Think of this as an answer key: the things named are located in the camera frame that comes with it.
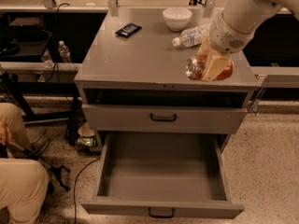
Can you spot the open grey lower drawer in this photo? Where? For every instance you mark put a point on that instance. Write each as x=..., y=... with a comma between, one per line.
x=162, y=175

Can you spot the grey metal drawer cabinet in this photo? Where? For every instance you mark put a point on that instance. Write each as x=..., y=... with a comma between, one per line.
x=144, y=69

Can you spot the person's hand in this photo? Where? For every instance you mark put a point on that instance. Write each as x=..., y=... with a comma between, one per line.
x=5, y=133

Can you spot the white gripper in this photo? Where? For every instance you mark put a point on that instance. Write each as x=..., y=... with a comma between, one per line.
x=226, y=36

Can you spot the red coke can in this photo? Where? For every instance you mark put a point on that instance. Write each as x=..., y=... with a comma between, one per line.
x=195, y=67

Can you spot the white cup on floor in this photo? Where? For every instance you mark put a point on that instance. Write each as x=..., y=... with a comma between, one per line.
x=85, y=130

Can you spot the black grabber tool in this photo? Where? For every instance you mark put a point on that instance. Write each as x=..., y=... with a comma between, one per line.
x=61, y=173

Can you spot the clear plastic water bottle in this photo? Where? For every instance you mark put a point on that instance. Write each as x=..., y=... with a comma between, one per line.
x=191, y=37

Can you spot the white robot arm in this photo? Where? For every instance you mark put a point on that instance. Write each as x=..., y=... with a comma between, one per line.
x=233, y=28

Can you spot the white ceramic bowl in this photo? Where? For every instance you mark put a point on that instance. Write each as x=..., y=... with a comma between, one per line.
x=177, y=18

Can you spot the grey sneaker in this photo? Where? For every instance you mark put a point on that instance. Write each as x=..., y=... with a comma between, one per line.
x=39, y=145

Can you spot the person in khaki trousers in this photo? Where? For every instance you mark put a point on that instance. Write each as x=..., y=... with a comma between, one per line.
x=23, y=183

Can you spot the closed grey upper drawer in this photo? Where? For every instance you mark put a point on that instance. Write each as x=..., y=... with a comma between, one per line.
x=164, y=119

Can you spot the small water bottle on shelf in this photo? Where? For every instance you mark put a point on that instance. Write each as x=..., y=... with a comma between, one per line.
x=64, y=52

